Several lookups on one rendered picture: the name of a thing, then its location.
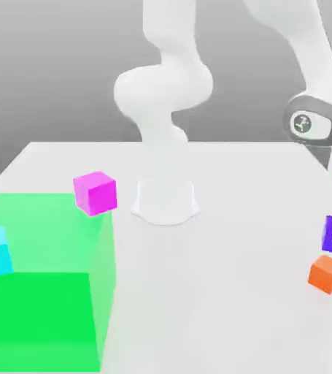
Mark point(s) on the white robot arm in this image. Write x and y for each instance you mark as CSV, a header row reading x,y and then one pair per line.
x,y
165,87

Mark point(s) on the small orange cube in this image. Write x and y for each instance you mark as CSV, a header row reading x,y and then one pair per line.
x,y
326,274

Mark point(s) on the small magenta cube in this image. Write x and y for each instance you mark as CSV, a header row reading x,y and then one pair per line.
x,y
95,192

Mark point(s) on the large green box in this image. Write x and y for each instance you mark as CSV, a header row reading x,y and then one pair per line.
x,y
37,321

